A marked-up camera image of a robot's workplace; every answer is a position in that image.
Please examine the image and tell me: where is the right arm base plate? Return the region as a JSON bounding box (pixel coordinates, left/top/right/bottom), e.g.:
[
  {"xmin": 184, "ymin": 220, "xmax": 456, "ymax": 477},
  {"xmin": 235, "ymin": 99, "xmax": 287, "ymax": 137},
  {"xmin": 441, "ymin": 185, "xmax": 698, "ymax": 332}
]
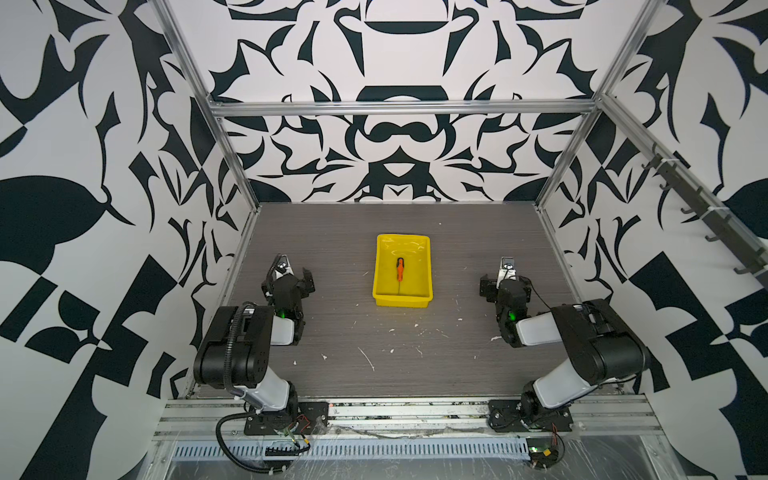
[{"xmin": 487, "ymin": 399, "xmax": 573, "ymax": 433}]

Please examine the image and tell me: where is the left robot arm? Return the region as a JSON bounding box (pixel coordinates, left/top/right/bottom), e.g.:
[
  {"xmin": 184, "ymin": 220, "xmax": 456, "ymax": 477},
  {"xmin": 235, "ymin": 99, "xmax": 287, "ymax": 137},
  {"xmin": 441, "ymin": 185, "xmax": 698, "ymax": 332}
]
[{"xmin": 193, "ymin": 254, "xmax": 315, "ymax": 413}]

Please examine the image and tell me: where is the white slotted cable duct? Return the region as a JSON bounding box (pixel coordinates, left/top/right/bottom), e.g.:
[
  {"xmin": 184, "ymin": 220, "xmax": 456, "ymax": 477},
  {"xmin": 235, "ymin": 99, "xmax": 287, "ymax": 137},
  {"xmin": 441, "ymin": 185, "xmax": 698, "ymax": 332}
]
[{"xmin": 170, "ymin": 437, "xmax": 532, "ymax": 463}]

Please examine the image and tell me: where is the black hook rail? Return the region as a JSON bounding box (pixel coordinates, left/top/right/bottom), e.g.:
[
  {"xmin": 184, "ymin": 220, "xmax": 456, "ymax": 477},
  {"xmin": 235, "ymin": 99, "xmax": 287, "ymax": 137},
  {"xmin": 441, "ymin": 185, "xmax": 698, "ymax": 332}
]
[{"xmin": 643, "ymin": 143, "xmax": 767, "ymax": 289}]

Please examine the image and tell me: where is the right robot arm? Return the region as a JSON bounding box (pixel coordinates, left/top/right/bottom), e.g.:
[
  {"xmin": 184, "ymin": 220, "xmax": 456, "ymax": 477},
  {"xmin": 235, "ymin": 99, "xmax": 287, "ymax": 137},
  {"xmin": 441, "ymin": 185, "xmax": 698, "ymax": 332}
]
[{"xmin": 479, "ymin": 257, "xmax": 650, "ymax": 425}]

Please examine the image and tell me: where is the yellow plastic bin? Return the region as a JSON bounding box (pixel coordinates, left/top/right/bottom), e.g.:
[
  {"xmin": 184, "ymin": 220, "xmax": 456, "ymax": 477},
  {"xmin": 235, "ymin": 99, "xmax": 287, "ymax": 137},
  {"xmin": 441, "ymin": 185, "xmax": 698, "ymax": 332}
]
[{"xmin": 372, "ymin": 234, "xmax": 434, "ymax": 309}]

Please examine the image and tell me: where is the orange black screwdriver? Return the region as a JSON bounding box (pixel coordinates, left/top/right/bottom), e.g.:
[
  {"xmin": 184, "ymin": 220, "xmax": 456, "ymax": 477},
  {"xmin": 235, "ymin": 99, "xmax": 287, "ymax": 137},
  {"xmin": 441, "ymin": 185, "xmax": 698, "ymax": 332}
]
[{"xmin": 396, "ymin": 257, "xmax": 405, "ymax": 283}]

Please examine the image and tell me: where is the black cable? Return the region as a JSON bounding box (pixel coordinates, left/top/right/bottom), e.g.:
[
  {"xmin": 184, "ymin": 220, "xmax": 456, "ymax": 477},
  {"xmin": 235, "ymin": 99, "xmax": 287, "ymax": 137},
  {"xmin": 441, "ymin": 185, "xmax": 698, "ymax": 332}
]
[{"xmin": 215, "ymin": 411, "xmax": 295, "ymax": 475}]

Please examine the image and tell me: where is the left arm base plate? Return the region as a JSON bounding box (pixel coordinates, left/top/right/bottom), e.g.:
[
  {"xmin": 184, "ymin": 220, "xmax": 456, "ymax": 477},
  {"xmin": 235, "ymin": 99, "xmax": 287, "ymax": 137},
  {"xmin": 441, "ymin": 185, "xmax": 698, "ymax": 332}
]
[{"xmin": 244, "ymin": 402, "xmax": 329, "ymax": 436}]

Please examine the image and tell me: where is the aluminium frame rail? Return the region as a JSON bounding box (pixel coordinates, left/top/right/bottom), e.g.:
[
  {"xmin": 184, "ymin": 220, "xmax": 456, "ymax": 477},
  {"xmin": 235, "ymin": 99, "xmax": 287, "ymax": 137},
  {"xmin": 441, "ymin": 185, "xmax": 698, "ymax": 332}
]
[{"xmin": 209, "ymin": 99, "xmax": 595, "ymax": 118}]

